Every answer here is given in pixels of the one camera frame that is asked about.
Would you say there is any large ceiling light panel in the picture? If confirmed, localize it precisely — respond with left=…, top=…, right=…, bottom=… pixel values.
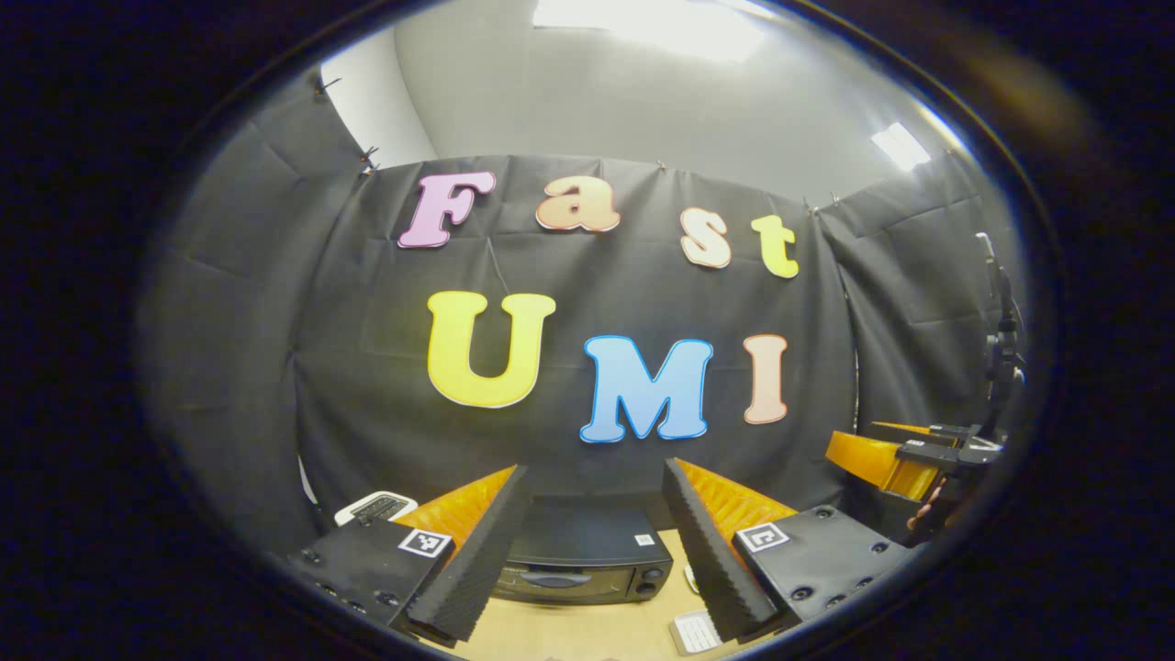
left=532, top=0, right=767, bottom=61

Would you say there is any black tripod stand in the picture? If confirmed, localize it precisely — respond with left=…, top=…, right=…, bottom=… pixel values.
left=973, top=232, right=1027, bottom=434

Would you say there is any small ceiling light panel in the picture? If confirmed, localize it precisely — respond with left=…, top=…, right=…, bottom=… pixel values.
left=870, top=122, right=933, bottom=173

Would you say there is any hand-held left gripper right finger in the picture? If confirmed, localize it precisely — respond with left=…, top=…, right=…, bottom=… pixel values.
left=663, top=458, right=919, bottom=642

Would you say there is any white toaster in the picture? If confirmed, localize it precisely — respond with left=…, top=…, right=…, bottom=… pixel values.
left=333, top=491, right=420, bottom=528

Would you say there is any black electric oven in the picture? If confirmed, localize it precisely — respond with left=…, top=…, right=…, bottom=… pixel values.
left=491, top=496, right=676, bottom=607

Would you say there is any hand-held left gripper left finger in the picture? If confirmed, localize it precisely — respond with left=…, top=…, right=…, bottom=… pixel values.
left=289, top=466, right=531, bottom=642

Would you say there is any black backdrop cloth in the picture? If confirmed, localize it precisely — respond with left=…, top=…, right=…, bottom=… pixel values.
left=138, top=73, right=1029, bottom=552

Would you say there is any white rectangular tray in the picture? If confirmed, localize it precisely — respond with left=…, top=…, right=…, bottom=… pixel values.
left=668, top=609, right=723, bottom=656

